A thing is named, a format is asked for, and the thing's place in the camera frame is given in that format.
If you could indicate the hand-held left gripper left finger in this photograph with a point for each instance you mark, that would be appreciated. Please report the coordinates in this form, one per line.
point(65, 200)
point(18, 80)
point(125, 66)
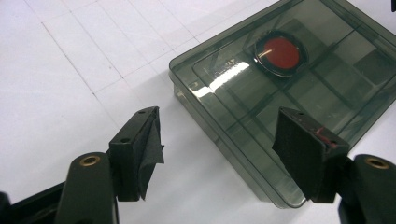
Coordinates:
point(134, 155)

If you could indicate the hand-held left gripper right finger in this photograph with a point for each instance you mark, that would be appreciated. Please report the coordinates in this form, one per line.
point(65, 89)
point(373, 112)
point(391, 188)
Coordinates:
point(306, 158)

